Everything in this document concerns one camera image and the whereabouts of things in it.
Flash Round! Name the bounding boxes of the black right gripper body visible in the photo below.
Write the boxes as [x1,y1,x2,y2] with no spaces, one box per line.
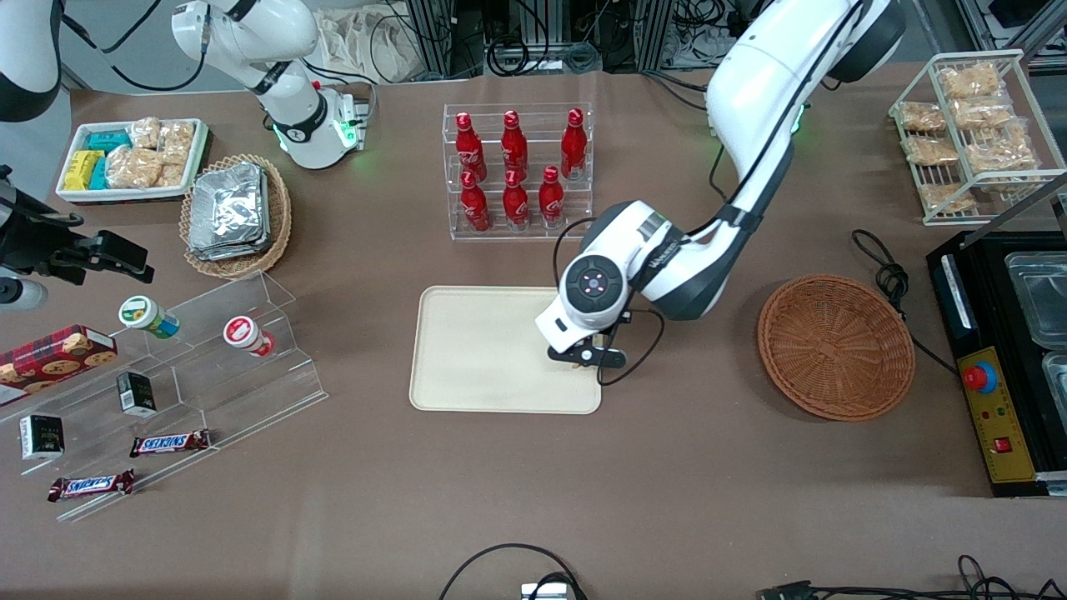
[0,165,86,278]

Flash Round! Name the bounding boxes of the white rectangular snack tray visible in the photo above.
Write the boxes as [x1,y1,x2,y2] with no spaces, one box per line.
[55,117,213,206]

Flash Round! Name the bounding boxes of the beige plastic tray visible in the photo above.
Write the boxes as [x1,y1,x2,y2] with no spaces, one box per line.
[408,285,603,415]

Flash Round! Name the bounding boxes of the oval light wicker basket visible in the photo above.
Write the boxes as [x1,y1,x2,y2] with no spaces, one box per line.
[179,153,293,280]

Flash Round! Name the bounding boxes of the round brown wicker basket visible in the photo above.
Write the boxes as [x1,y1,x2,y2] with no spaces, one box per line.
[757,275,917,423]

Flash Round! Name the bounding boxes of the green lid yogurt cup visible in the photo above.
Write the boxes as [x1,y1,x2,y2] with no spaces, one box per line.
[118,294,181,340]

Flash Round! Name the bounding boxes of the yellow snack pack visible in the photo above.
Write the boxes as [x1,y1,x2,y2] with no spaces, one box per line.
[63,149,106,192]

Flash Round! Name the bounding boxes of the red tartan cookie box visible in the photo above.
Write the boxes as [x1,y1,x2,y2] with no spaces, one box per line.
[0,324,119,408]

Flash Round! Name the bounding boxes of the clear acrylic bottle rack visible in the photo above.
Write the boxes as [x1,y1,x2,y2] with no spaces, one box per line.
[442,102,595,243]

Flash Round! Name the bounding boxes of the silver foil pack stack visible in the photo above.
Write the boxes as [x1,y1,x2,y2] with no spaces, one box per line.
[187,162,273,263]

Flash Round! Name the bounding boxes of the red cola bottle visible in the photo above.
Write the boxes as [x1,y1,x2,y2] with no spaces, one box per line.
[454,112,488,183]
[559,107,589,181]
[501,109,529,179]
[538,164,566,228]
[502,168,531,231]
[459,170,492,233]

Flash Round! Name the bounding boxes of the small black carton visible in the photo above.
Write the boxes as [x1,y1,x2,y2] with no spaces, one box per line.
[115,370,158,418]
[18,413,67,463]

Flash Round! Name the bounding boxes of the red lid yogurt cup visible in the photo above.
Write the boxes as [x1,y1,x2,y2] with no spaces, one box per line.
[222,314,277,360]

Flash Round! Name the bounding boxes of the clear acrylic stepped shelf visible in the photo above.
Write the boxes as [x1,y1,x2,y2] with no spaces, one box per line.
[0,270,329,525]

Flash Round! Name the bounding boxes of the Snickers chocolate bar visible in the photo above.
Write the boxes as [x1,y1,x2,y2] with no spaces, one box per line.
[47,468,137,503]
[128,428,213,459]

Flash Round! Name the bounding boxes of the white cloth bag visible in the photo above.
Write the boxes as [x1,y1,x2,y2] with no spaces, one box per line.
[315,7,423,85]

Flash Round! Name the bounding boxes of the red emergency stop button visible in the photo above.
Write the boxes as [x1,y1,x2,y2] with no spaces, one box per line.
[962,360,999,395]

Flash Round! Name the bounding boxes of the bagged pastry snack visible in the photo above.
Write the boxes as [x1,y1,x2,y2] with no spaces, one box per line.
[898,101,948,135]
[937,62,1003,100]
[949,95,1014,131]
[901,134,960,167]
[920,182,978,215]
[964,120,1039,174]

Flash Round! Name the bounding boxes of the black box with yellow panel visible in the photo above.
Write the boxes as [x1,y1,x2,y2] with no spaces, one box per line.
[926,227,1067,499]

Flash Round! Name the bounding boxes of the grey metal bar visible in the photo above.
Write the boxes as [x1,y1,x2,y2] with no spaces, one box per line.
[969,170,1067,245]

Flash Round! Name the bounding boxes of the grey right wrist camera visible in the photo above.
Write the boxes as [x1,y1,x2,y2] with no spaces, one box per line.
[0,277,49,313]

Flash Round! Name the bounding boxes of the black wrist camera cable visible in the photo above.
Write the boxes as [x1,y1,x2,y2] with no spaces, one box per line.
[552,214,669,388]

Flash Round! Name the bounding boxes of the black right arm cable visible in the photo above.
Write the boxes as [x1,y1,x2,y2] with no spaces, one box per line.
[60,0,211,94]

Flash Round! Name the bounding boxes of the black looped cable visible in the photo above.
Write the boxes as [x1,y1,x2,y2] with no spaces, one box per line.
[437,542,589,600]

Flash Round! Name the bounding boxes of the black power cable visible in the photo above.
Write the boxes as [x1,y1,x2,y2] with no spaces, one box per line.
[849,228,961,378]

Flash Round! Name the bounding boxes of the black cable with connector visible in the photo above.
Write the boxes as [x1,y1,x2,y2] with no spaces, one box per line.
[757,553,1067,600]

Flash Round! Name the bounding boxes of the white wire rack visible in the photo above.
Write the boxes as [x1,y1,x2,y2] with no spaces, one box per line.
[887,48,1067,228]

